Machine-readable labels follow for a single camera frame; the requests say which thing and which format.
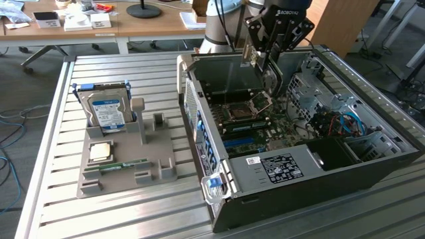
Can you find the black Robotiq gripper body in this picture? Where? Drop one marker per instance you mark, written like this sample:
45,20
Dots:
287,11

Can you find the Nvidia graphics card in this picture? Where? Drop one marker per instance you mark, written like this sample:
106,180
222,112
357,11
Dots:
271,81

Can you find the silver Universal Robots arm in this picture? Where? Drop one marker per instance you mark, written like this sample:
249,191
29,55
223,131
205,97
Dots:
215,25

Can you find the wooden cabinet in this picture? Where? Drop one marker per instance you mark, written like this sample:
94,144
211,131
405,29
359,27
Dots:
338,22

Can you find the brown cardboard box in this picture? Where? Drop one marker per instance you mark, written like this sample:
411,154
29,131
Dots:
198,8

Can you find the stack of white papers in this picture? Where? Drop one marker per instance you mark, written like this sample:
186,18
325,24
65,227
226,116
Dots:
190,22

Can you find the metal disk bay cage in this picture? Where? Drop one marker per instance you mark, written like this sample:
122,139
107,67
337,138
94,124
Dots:
305,99

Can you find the metal socket cover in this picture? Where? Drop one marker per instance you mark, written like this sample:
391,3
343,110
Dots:
262,103

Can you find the CPU socket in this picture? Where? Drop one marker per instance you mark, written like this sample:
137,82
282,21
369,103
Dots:
239,112

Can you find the black round lamp base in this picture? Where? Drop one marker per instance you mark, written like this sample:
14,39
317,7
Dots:
143,11

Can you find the installed RAM stick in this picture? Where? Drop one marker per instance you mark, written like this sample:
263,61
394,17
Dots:
246,126

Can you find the green motherboard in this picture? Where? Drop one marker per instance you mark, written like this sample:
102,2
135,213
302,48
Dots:
275,132

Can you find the blue card retention clip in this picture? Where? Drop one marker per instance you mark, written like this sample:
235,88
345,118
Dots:
199,128
211,156
205,137
207,147

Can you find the blue expansion slot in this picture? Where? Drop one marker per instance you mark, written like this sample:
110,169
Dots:
239,142

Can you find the orange small item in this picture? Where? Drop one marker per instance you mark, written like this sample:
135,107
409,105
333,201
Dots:
105,8

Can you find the small white box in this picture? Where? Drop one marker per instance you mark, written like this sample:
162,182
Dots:
100,21

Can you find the flat white box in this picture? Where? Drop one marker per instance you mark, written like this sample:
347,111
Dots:
77,23

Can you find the hard disk in blue caddy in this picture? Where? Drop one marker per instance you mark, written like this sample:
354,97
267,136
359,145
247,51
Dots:
103,109

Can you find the grey power supply unit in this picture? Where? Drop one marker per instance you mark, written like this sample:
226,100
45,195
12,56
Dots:
251,171

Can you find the grey printed parts rack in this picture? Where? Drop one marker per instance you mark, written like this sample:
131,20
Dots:
125,147

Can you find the blue case latch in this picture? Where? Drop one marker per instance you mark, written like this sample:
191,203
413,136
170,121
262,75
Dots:
213,181

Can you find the wooden desk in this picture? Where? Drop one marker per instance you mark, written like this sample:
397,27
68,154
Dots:
49,33

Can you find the white box with black inlay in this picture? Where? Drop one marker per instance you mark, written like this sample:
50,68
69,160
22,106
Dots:
46,20

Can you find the open black PC case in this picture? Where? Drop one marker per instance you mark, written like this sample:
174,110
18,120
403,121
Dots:
298,199

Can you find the CPU chip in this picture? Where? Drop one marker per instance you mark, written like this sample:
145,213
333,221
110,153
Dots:
98,152

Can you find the green RAM stick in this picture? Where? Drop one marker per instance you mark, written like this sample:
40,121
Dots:
114,166

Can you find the white label card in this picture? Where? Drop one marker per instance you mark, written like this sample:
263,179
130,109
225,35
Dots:
16,25

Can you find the clear plastic bag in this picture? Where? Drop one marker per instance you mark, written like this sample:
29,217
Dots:
13,12

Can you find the white desk frame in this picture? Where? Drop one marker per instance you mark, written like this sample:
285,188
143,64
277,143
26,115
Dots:
387,22

